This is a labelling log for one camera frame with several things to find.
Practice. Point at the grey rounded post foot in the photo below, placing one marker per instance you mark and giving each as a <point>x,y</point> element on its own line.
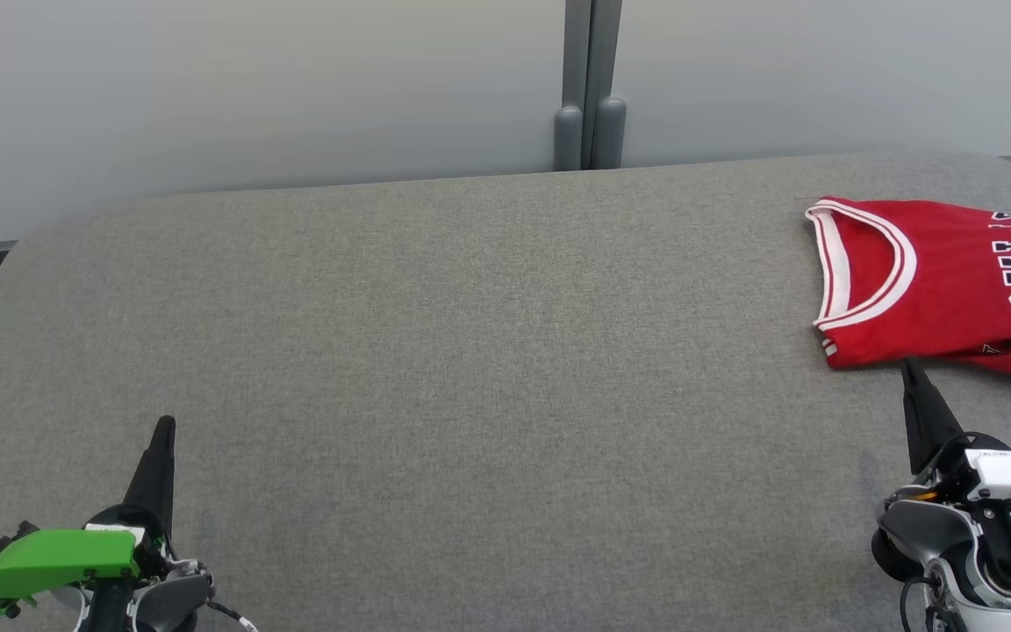
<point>569,140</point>
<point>611,136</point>

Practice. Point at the red shirt with white sleeves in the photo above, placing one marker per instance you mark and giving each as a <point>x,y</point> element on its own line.
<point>935,281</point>

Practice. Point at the grey partition post with slots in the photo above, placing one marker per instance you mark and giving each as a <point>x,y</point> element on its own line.
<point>593,53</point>

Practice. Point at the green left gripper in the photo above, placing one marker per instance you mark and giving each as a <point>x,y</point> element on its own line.
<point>58,557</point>

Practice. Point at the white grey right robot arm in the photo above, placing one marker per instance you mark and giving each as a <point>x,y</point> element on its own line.
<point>918,527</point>

